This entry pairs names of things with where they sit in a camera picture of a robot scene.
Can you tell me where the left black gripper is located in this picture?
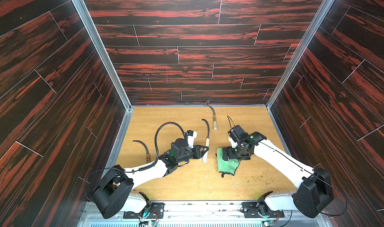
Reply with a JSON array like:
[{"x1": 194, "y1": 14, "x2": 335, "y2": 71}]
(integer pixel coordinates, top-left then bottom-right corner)
[{"x1": 174, "y1": 145, "x2": 209, "y2": 165}]

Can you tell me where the sickle plain wooden handle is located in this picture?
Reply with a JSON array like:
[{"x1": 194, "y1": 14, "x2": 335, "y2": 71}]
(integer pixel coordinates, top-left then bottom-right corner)
[{"x1": 202, "y1": 119, "x2": 210, "y2": 163}]

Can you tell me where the green microfibre rag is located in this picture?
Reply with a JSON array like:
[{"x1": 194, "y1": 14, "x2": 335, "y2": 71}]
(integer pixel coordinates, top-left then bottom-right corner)
[{"x1": 216, "y1": 148, "x2": 240, "y2": 178}]

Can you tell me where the sickle with yellow label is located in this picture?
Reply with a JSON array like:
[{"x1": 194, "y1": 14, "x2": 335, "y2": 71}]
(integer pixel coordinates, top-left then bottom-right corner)
[{"x1": 204, "y1": 103, "x2": 218, "y2": 130}]

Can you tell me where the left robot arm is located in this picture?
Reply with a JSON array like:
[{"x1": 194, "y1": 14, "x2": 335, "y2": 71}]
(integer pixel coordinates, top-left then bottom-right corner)
[{"x1": 91, "y1": 139, "x2": 209, "y2": 219}]

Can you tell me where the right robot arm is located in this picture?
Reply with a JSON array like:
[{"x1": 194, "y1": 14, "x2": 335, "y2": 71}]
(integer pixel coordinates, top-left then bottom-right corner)
[{"x1": 216, "y1": 125, "x2": 334, "y2": 219}]

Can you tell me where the leftmost sickle yellow label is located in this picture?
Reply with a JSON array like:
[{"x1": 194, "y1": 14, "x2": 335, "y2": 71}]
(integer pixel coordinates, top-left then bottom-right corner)
[{"x1": 132, "y1": 139, "x2": 152, "y2": 163}]

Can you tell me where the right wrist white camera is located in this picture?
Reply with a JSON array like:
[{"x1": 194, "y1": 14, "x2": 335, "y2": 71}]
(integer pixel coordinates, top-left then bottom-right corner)
[{"x1": 229, "y1": 137, "x2": 238, "y2": 148}]

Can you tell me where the wrist white camera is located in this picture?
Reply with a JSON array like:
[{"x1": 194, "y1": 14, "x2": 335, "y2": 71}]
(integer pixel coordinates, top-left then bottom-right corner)
[
  {"x1": 186, "y1": 130, "x2": 197, "y2": 149},
  {"x1": 229, "y1": 137, "x2": 238, "y2": 148}
]

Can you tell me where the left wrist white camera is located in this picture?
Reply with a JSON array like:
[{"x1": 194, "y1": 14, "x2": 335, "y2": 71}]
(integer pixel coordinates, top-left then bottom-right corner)
[{"x1": 186, "y1": 130, "x2": 197, "y2": 149}]

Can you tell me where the left black corrugated cable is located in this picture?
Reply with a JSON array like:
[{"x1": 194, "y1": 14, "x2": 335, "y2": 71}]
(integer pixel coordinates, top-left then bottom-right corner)
[{"x1": 131, "y1": 121, "x2": 188, "y2": 172}]

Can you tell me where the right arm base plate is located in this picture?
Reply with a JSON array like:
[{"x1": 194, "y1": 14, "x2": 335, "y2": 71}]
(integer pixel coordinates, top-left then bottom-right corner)
[{"x1": 240, "y1": 202, "x2": 285, "y2": 219}]

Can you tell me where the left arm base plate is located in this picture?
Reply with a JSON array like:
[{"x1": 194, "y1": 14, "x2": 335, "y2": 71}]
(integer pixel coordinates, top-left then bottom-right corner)
[{"x1": 123, "y1": 202, "x2": 165, "y2": 220}]

